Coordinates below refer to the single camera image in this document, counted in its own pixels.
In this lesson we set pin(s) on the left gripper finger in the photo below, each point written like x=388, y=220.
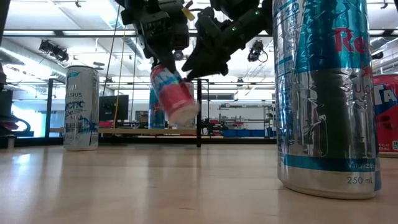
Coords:
x=164, y=59

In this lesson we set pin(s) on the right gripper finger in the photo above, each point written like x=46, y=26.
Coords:
x=211, y=71
x=202, y=56

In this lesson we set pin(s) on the blue silver Red Bull can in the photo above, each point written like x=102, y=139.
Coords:
x=155, y=118
x=326, y=109

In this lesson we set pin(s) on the white Celsius Arctic can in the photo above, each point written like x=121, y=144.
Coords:
x=81, y=118

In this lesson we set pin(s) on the wooden shelf board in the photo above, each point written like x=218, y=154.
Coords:
x=130, y=131

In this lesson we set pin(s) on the metal shelving rack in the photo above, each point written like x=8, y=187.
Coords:
x=242, y=106

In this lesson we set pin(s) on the black machine on bench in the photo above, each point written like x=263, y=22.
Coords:
x=214, y=127

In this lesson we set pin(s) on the blue storage bin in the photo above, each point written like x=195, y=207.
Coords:
x=242, y=133

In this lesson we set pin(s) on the black computer monitor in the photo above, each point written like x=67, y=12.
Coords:
x=107, y=109

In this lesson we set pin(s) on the black ceiling spotlights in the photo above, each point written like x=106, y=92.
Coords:
x=46, y=46

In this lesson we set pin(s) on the black box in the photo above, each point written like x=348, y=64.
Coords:
x=5, y=104

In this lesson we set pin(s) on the black office chair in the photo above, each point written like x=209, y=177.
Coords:
x=7, y=118

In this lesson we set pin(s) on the black shelf divider post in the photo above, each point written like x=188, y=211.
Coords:
x=199, y=133

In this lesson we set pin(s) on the black aluminium table frame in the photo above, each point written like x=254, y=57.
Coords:
x=124, y=140

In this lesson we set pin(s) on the silver ventilation duct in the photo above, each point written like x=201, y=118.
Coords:
x=381, y=43
x=28, y=59

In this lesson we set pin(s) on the black dome ceiling camera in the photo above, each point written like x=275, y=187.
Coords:
x=377, y=56

